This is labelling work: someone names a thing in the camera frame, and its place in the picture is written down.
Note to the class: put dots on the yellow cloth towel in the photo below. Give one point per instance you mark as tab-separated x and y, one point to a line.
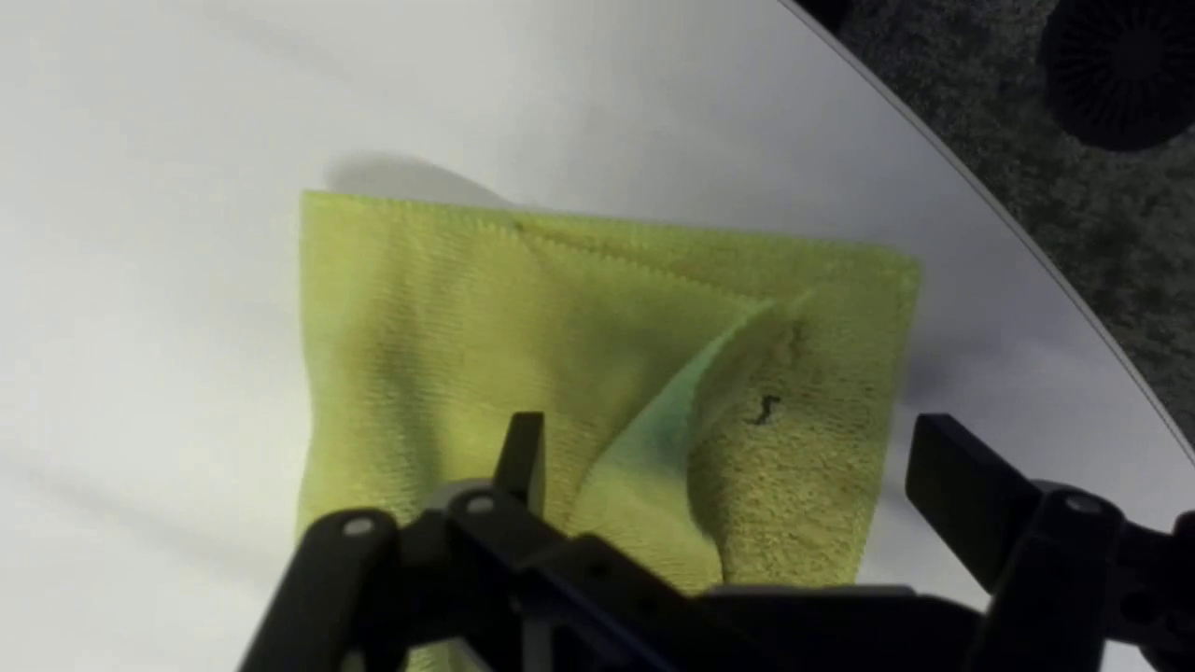
496	322

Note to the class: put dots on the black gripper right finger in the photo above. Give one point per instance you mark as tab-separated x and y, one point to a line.
1083	585

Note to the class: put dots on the black round floor object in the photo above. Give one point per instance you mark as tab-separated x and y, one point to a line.
1120	69

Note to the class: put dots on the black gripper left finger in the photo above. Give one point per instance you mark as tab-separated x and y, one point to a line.
373	585

